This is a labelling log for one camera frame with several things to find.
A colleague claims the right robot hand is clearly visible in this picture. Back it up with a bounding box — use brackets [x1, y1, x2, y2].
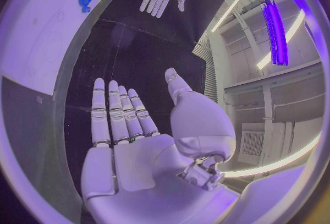
[80, 67, 239, 224]

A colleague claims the white task board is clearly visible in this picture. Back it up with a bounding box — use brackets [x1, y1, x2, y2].
[0, 0, 112, 97]

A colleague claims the glowing light bar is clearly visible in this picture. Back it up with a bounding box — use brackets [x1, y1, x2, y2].
[262, 0, 289, 67]

